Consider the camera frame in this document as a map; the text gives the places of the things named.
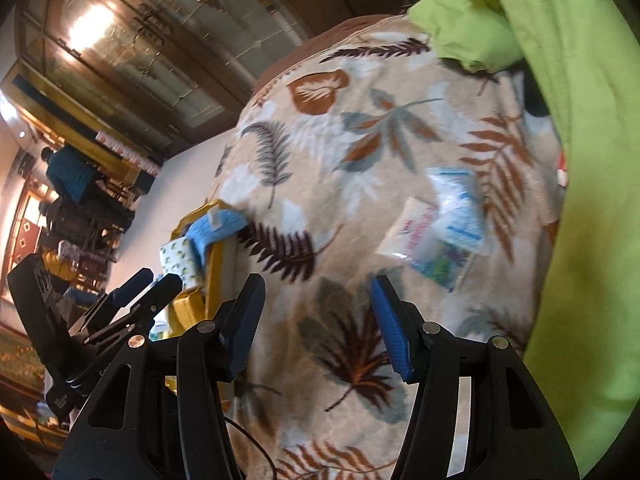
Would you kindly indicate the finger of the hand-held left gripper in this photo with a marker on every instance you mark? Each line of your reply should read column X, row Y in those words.
column 127, row 287
column 160, row 292

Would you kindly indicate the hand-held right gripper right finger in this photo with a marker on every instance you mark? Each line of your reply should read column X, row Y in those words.
column 395, row 330

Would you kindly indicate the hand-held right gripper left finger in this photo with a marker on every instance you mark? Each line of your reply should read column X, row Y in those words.
column 245, row 330

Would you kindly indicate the mustard yellow packet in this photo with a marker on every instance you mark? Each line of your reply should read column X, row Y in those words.
column 187, row 310

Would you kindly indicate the lemon print tissue pack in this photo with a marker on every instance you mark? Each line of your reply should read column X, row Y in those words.
column 177, row 260

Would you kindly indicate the white foam box yellow tape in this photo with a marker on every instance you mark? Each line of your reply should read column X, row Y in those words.
column 216, row 275

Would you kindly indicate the green white medicine packet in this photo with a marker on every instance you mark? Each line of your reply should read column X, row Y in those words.
column 445, row 267

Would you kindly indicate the white packet red print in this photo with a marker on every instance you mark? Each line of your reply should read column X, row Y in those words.
column 412, row 230

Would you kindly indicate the white packet teal print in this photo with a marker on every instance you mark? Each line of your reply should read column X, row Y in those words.
column 457, row 205

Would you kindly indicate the teal covered chair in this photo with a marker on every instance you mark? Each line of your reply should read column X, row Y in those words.
column 72, row 172

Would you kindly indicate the stack of printed cartons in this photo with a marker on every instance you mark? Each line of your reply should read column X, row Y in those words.
column 130, row 155

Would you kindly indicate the leaf print blanket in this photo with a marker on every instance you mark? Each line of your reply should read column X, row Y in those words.
column 350, row 200

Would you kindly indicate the wooden glass door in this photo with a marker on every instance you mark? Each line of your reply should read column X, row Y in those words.
column 150, row 60

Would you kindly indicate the red white tube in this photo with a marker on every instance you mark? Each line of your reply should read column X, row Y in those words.
column 562, row 172

